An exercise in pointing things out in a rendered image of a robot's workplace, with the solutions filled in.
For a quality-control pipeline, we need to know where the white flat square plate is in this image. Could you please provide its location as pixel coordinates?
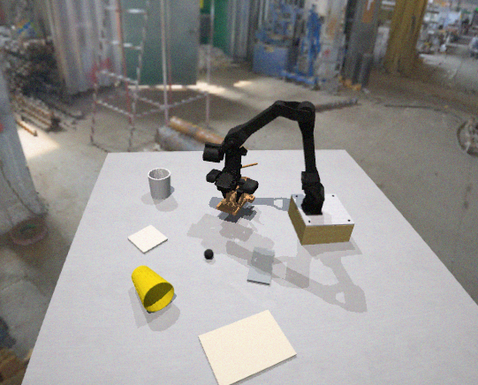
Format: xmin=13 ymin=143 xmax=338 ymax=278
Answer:
xmin=127 ymin=224 xmax=168 ymax=253

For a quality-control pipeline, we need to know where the yellow cup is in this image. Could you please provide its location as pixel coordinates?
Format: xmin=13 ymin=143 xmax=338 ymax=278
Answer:
xmin=132 ymin=266 xmax=174 ymax=312

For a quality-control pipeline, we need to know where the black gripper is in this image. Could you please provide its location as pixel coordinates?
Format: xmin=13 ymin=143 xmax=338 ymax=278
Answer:
xmin=206 ymin=164 xmax=259 ymax=202

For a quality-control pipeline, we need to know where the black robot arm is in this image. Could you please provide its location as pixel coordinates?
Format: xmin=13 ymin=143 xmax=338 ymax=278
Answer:
xmin=202 ymin=100 xmax=325 ymax=216

